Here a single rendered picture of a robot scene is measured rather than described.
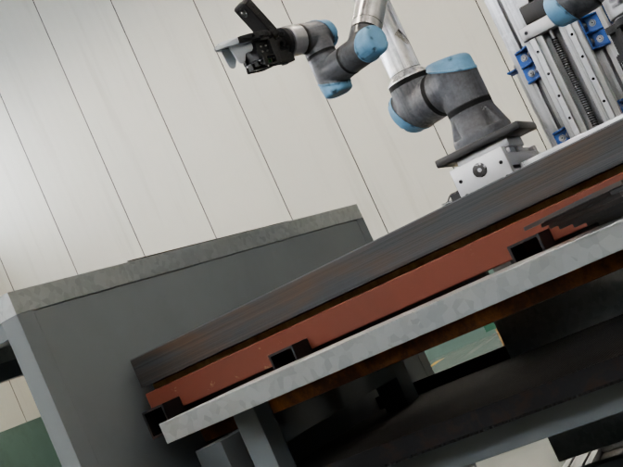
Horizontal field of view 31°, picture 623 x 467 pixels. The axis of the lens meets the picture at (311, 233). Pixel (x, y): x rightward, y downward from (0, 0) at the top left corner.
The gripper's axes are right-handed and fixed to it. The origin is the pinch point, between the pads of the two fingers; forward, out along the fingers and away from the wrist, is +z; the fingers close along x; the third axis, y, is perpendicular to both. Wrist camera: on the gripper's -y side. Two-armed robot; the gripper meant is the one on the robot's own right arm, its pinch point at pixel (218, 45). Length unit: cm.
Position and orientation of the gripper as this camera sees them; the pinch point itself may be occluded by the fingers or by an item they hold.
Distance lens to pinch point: 254.8
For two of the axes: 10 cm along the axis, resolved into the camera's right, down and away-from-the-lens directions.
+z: -6.9, 2.5, -6.7
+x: -6.4, 2.1, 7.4
